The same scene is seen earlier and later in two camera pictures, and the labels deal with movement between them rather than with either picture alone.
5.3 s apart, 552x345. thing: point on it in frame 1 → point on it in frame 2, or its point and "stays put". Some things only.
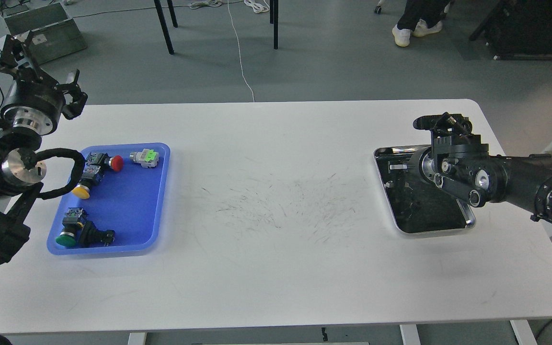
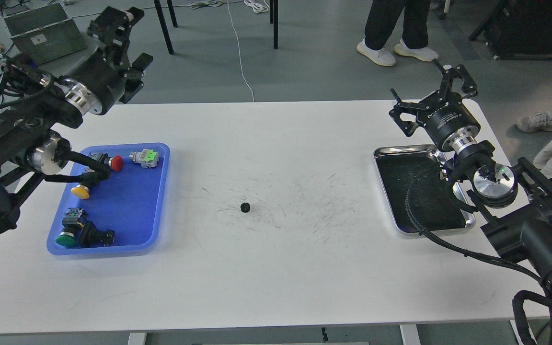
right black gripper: x=419 y=167 → x=444 y=117
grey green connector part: x=147 y=158 stays put
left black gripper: x=34 y=103 → x=99 y=83
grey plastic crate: x=53 y=34 stays put
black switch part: x=91 y=236 stays put
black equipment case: x=533 y=29 stays put
